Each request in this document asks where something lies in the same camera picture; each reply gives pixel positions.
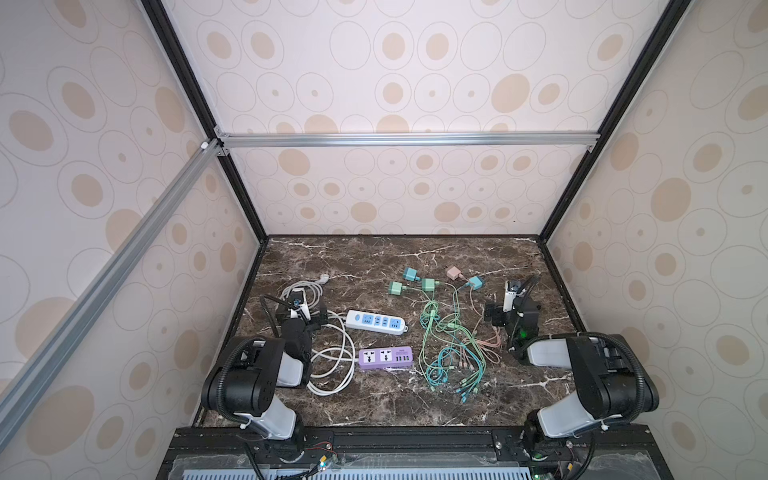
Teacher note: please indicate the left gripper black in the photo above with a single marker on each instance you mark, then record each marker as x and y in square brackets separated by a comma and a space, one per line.
[302, 318]

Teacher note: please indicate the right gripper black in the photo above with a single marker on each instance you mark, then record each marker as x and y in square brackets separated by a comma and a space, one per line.
[519, 306]

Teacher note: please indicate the white blue power strip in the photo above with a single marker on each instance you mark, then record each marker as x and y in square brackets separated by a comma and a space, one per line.
[374, 322]

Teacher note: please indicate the pink charger plug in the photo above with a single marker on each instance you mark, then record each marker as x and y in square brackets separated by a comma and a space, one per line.
[454, 273]

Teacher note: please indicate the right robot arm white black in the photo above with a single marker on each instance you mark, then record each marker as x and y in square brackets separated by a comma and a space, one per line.
[612, 387]

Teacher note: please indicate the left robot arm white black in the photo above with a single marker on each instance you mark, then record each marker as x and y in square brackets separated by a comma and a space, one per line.
[242, 385]

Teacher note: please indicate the teal charger plug right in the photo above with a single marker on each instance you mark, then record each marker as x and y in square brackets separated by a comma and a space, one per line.
[475, 283]

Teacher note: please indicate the teal charger plug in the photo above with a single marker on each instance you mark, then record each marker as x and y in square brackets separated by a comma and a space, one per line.
[475, 283]
[411, 274]

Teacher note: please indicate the green charger plug middle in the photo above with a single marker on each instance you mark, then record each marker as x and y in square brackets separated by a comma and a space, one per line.
[428, 285]

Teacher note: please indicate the green charger plug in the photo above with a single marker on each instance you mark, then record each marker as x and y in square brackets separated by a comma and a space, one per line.
[428, 285]
[396, 288]

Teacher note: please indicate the green charger plug left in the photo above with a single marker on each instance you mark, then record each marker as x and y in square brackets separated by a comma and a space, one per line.
[396, 288]

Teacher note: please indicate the teal charger plug far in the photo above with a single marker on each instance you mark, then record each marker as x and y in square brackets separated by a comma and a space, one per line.
[411, 274]

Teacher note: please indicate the purple power strip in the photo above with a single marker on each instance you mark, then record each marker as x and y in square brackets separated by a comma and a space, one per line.
[386, 358]

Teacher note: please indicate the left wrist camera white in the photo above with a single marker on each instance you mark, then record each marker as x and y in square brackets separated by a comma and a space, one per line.
[299, 304]

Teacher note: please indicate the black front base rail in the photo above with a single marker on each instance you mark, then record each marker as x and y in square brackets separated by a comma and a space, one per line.
[507, 452]

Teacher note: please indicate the silver aluminium rail back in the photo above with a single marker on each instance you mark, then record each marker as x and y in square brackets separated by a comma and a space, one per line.
[426, 139]

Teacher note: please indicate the silver aluminium rail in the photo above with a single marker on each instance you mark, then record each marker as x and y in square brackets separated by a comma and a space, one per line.
[39, 372]
[426, 139]

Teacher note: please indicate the silver aluminium rail left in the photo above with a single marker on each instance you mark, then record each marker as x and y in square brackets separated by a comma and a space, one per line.
[39, 372]

